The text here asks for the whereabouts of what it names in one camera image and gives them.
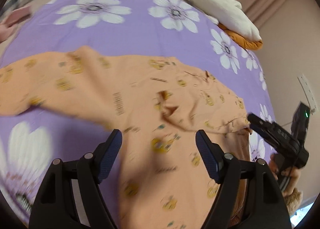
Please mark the white wall power strip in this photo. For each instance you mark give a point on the white wall power strip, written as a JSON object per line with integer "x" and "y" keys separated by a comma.
{"x": 308, "y": 93}

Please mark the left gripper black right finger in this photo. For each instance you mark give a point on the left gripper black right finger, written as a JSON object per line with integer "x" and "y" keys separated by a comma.
{"x": 248, "y": 194}

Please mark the white goose plush toy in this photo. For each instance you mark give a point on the white goose plush toy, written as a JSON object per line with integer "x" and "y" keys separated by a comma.
{"x": 229, "y": 16}

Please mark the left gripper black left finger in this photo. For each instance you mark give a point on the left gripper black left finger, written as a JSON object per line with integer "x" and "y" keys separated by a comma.
{"x": 69, "y": 195}

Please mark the pink clothes pile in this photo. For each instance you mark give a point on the pink clothes pile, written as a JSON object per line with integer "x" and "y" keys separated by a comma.
{"x": 9, "y": 24}

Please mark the right hand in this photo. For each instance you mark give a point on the right hand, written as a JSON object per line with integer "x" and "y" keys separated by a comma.
{"x": 293, "y": 173}

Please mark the purple floral bed sheet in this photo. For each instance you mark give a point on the purple floral bed sheet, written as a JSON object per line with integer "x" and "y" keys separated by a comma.
{"x": 31, "y": 140}

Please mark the orange duck print garment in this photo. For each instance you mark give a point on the orange duck print garment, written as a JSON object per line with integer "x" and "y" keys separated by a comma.
{"x": 158, "y": 103}

